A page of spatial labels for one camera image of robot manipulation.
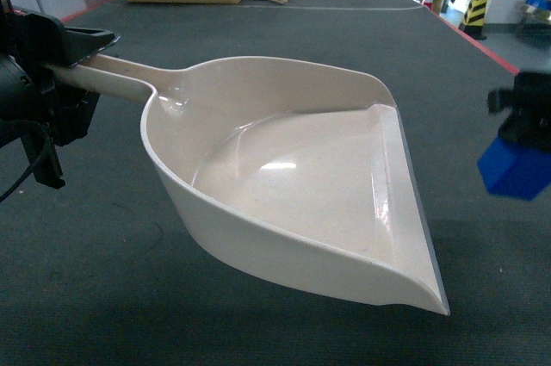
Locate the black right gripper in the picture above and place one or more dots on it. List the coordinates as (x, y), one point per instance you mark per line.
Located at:
(528, 124)

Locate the yellow black striped bollard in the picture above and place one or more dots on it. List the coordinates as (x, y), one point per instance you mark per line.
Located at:
(473, 20)

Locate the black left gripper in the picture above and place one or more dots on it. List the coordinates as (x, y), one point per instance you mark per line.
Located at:
(37, 109)

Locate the blue plastic block part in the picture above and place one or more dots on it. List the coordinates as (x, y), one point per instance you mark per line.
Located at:
(514, 171)

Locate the beige plastic dustpan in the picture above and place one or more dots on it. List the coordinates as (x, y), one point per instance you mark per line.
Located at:
(294, 172)

